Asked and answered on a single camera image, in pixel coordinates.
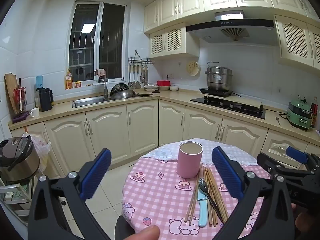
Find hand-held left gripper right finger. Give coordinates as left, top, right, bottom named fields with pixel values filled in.
left=212, top=146, right=295, bottom=240

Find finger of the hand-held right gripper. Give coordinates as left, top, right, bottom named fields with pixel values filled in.
left=257, top=152, right=313, bottom=180
left=286, top=146, right=320, bottom=170

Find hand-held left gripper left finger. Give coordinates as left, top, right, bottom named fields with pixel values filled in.
left=27, top=148, right=112, bottom=240

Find metal spoon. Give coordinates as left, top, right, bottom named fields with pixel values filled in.
left=198, top=178, right=224, bottom=223

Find pink cup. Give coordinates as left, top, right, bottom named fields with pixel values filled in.
left=177, top=142, right=203, bottom=179

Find bundle of wooden chopsticks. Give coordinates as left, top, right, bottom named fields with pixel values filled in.
left=184, top=165, right=229, bottom=228

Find light blue knife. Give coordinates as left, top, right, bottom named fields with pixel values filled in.
left=197, top=187, right=208, bottom=228

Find person's right hand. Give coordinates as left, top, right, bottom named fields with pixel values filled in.
left=291, top=203, right=320, bottom=238

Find person's left hand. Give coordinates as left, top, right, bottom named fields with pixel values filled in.
left=119, top=225, right=161, bottom=240

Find green electric pot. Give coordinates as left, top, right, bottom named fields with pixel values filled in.
left=286, top=99, right=313, bottom=131

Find dark sauce bottle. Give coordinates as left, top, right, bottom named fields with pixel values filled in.
left=310, top=102, right=318, bottom=128

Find cream sink base cabinets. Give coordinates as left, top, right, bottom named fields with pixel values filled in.
left=11, top=99, right=159, bottom=180

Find cream hob base cabinets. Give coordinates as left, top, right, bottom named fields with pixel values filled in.
left=159, top=100, right=320, bottom=170

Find pink checked tablecloth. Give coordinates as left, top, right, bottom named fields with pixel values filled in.
left=122, top=155, right=272, bottom=240

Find white plastic bag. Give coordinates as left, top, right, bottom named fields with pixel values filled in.
left=22, top=133, right=51, bottom=173

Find black gas hob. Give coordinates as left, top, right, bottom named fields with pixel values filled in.
left=190, top=96, right=266, bottom=120

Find steel sink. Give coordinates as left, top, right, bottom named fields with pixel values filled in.
left=72, top=96, right=110, bottom=108

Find brown rice cooker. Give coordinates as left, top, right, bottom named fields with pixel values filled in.
left=0, top=135, right=40, bottom=183

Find white storage rack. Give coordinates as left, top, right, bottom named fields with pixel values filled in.
left=0, top=177, right=35, bottom=227

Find black induction cooker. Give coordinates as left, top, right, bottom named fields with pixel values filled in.
left=199, top=87, right=234, bottom=98

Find steel wok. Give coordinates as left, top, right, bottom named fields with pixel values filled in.
left=110, top=90, right=139, bottom=100

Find steel faucet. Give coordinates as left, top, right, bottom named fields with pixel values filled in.
left=101, top=78, right=110, bottom=99

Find black colander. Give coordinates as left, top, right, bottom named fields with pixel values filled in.
left=110, top=83, right=130, bottom=97

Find black kettle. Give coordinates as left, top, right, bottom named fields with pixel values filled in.
left=36, top=87, right=54, bottom=112

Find steel steamer pot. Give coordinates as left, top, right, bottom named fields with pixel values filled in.
left=204, top=62, right=233, bottom=92

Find purple utensil holder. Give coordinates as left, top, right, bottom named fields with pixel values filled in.
left=12, top=87, right=29, bottom=124

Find orange bottle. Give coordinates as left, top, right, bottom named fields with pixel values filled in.
left=65, top=69, right=74, bottom=90

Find pink cloth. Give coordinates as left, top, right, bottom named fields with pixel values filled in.
left=94, top=69, right=106, bottom=83

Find wide cream lattice door cabinet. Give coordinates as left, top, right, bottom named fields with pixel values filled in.
left=274, top=14, right=320, bottom=74

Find wooden cutting board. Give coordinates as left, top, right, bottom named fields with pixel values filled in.
left=4, top=73, right=22, bottom=115

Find kitchen window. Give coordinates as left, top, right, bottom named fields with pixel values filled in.
left=65, top=0, right=128, bottom=83

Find range hood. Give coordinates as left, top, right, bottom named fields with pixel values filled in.
left=186, top=10, right=279, bottom=46

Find black wire utensil rack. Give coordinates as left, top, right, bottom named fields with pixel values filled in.
left=128, top=50, right=155, bottom=66

